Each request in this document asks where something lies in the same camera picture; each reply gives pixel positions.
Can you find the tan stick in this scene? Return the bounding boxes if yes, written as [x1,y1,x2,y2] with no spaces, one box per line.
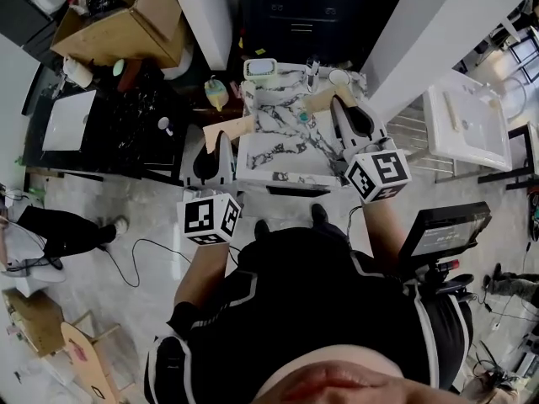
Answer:
[444,91,460,133]

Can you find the person's black striped clothing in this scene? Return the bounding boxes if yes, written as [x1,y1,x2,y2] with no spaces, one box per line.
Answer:
[143,221,475,404]

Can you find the metal wire rack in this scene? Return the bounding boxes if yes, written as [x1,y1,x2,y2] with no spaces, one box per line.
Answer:
[386,98,458,184]

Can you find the yellow and blue bottle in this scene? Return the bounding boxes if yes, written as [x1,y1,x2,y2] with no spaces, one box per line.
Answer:
[204,76,231,113]

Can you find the brown cardboard box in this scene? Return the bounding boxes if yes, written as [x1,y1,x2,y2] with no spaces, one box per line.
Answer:
[2,288,65,358]

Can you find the white box with green lid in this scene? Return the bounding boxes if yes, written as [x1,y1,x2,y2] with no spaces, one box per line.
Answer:
[243,57,279,86]

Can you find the white roll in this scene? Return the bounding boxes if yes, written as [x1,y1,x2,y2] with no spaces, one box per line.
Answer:
[61,56,94,88]

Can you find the chrome faucet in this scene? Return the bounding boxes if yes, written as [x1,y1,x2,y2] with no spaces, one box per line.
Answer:
[306,56,320,94]

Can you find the white marble sink counter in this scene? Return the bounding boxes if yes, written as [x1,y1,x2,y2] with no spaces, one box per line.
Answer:
[234,60,370,189]

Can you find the round wooden stool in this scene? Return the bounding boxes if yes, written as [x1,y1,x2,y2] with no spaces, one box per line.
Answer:
[60,309,124,404]

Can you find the white square basin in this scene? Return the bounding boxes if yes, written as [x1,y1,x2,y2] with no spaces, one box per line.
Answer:
[41,89,98,153]

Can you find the person's right forearm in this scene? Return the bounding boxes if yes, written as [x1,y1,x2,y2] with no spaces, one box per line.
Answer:
[360,199,412,268]

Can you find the person's right black shoe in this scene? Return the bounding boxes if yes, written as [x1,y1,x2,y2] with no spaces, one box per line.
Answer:
[310,203,330,226]

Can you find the black cabinet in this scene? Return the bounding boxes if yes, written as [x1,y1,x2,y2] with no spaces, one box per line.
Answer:
[239,0,374,65]

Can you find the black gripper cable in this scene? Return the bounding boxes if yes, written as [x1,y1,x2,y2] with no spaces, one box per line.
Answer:
[347,204,364,243]

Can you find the white ceramic sink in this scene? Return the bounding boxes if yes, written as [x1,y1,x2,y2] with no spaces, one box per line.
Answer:
[423,71,514,173]

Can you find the black monitor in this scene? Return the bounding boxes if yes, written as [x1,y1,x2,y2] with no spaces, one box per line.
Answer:
[398,201,493,260]

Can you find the person's left forearm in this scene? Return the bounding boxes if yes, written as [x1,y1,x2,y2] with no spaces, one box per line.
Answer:
[173,240,232,311]

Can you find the large open cardboard box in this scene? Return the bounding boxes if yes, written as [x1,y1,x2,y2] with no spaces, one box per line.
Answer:
[50,0,191,71]

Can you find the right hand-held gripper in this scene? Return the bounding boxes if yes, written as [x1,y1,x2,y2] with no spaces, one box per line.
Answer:
[302,84,413,204]

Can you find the black metal stool frame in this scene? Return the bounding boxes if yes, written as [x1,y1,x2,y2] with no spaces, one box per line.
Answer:
[478,122,539,191]

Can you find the black monitor mount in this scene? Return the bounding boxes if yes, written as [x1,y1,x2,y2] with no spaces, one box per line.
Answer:
[403,257,475,302]

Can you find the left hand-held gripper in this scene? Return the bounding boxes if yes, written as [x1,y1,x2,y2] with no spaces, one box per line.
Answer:
[176,114,256,246]

